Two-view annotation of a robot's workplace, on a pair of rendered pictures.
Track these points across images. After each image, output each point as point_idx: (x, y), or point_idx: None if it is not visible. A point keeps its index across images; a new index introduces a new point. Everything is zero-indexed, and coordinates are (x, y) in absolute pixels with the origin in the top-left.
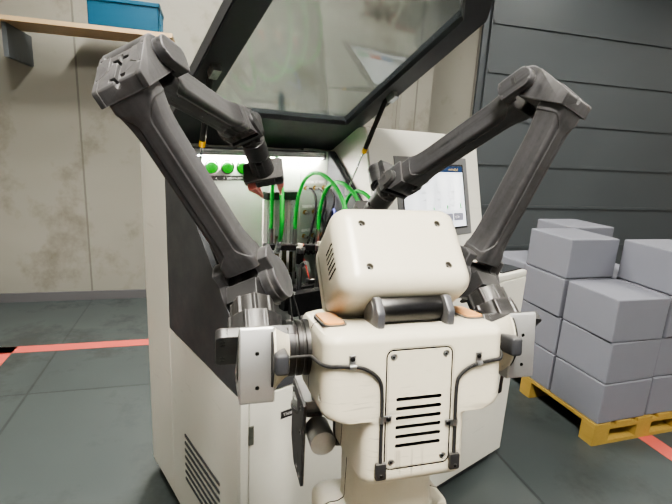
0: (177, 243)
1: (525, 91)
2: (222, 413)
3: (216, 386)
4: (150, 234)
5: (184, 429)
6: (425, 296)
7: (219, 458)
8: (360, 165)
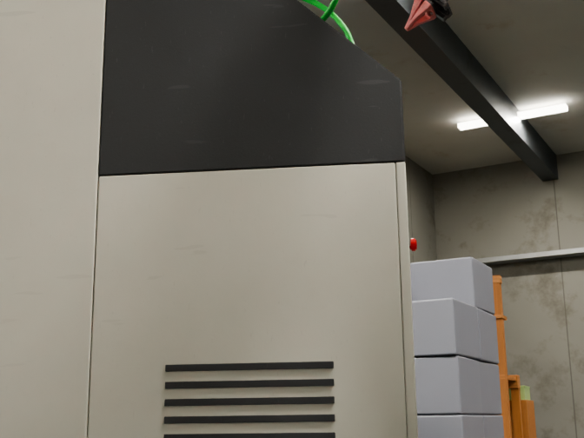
0: (160, 8)
1: None
2: (341, 218)
3: (318, 182)
4: (15, 29)
5: (162, 357)
6: None
7: (331, 311)
8: None
